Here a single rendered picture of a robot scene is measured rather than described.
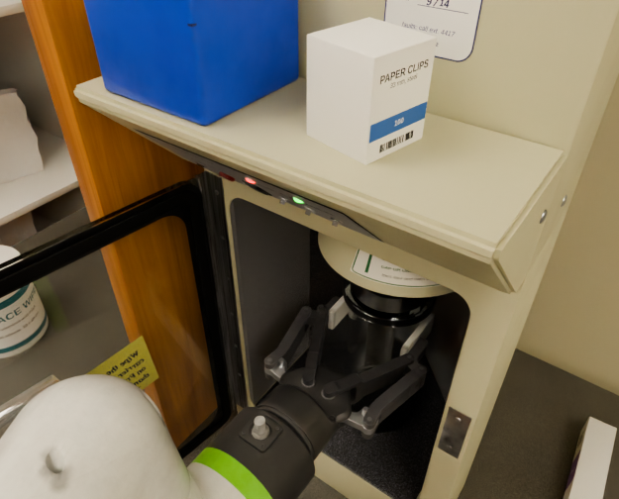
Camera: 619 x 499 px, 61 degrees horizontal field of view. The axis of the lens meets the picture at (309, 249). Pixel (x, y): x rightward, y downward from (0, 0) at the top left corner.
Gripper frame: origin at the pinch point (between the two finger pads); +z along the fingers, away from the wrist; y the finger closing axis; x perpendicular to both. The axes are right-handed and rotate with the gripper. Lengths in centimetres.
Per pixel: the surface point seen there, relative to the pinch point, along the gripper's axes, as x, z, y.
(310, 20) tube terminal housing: -35.5, -10.1, 4.0
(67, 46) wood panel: -32.3, -18.0, 22.1
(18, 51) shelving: 4, 32, 134
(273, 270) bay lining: -3.2, -4.2, 13.5
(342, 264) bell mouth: -13.0, -8.2, 1.4
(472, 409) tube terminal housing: -5.1, -10.1, -14.3
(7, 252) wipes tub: 11, -15, 63
